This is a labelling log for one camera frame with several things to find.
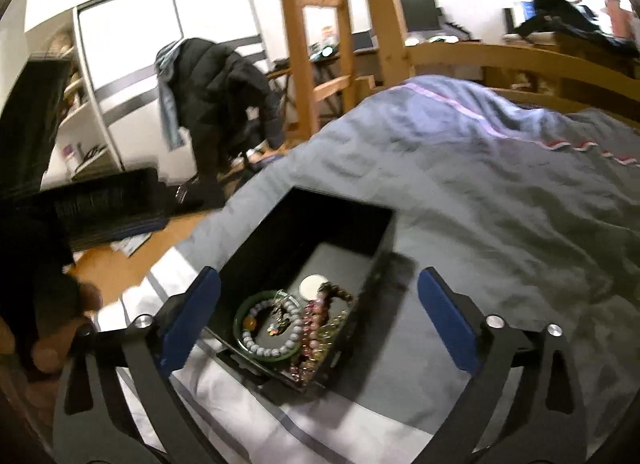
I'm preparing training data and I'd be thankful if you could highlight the green jade bangle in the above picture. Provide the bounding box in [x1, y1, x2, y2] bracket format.
[233, 290, 303, 362]

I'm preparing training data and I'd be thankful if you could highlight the pale bead bracelet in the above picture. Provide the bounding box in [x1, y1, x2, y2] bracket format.
[241, 297, 305, 357]

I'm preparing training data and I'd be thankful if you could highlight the white round pearl compact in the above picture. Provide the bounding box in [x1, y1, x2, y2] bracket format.
[298, 275, 329, 302]

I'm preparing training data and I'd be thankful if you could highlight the pink bead bracelet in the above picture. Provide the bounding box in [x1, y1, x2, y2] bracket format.
[290, 298, 331, 380]

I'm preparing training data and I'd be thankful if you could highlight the black computer monitor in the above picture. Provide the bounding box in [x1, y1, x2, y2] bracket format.
[399, 0, 440, 32]

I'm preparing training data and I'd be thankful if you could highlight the wooden bunk bed frame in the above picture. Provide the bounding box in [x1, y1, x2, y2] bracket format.
[271, 0, 640, 141]

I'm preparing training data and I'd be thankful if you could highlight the black jewelry box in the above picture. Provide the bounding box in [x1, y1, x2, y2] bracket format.
[208, 188, 414, 394]

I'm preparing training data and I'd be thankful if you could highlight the grey duvet cover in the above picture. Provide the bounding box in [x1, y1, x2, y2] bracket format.
[94, 74, 640, 464]

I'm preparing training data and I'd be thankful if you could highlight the white open shelf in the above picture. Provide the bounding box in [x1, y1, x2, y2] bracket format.
[26, 8, 122, 188]

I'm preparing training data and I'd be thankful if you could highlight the black puffer jacket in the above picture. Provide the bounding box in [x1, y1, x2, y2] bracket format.
[158, 38, 285, 195]

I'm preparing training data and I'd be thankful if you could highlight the wooden folding desk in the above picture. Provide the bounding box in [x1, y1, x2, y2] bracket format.
[267, 48, 383, 123]

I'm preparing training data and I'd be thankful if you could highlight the white sliding wardrobe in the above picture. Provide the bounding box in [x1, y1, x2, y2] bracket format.
[77, 0, 270, 181]

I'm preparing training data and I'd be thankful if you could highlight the black office chair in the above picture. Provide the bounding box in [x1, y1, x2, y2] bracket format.
[175, 113, 265, 213]

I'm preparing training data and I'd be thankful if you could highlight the brown bead bracelet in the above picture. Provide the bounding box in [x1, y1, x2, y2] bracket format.
[319, 282, 355, 303]

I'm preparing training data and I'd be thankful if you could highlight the person's left hand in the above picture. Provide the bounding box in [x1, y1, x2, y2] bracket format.
[1, 273, 102, 384]

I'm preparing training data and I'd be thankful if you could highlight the light blue denim shirt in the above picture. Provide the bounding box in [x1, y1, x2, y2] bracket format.
[154, 39, 184, 151]

